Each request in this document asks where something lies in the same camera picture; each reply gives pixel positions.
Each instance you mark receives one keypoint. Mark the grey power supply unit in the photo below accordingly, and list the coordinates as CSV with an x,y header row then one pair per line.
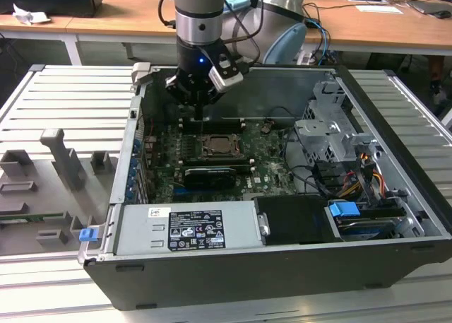
x,y
141,231

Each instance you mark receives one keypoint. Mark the black graphics card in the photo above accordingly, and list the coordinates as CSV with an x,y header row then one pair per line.
x,y
210,178

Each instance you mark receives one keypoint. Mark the white paper sheet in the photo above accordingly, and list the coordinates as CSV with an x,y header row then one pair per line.
x,y
378,9

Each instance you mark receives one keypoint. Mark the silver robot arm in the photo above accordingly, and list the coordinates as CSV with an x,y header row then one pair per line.
x,y
197,5

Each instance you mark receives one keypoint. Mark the black computer mouse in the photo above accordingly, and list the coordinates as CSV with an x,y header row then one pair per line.
x,y
441,14

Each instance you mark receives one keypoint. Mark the dark grey laptop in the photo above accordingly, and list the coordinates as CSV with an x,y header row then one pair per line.
x,y
427,6

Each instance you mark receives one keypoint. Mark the black RAM slot bank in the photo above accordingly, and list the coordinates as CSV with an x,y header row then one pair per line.
x,y
219,162
222,126

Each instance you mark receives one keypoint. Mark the crumpled white paper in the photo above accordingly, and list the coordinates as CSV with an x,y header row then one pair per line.
x,y
30,15

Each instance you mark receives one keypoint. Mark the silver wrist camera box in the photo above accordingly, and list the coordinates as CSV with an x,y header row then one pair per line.
x,y
224,82

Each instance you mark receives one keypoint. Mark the green RAM stick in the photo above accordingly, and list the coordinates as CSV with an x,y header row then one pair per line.
x,y
35,217

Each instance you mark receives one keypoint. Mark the blue plastic latch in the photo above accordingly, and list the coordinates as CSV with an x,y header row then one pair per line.
x,y
88,235

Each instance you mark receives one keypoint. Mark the hard disk in blue carrier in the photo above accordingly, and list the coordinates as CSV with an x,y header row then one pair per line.
x,y
342,210

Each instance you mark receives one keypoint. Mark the grey metal drive cage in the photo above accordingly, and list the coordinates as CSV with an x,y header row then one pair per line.
x,y
325,132

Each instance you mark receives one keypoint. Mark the wooden desk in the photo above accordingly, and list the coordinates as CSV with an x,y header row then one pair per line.
x,y
123,19

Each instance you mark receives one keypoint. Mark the black plastic shroud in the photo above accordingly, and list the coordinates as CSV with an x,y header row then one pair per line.
x,y
293,220

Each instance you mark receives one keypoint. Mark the grey parts rack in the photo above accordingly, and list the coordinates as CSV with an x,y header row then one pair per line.
x,y
63,160

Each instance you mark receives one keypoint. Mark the thin metal locking lever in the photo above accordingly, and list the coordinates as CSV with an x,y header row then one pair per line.
x,y
215,150

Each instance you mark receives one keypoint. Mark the CPU socket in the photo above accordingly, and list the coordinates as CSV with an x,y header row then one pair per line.
x,y
212,157

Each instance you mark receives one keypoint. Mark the black open PC case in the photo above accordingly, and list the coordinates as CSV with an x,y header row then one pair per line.
x,y
247,284

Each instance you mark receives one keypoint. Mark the green motherboard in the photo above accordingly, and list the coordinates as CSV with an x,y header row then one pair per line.
x,y
272,181

